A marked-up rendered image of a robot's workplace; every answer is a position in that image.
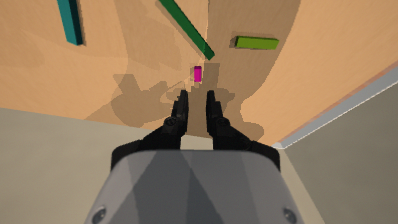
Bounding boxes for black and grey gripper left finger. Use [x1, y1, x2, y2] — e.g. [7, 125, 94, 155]
[110, 90, 189, 172]

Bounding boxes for magenta rod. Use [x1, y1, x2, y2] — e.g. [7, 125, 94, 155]
[194, 66, 201, 82]

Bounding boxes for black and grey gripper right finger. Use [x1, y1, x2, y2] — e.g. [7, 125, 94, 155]
[206, 90, 281, 173]

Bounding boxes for turquoise rod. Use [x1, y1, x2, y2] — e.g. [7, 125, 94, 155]
[57, 0, 83, 46]

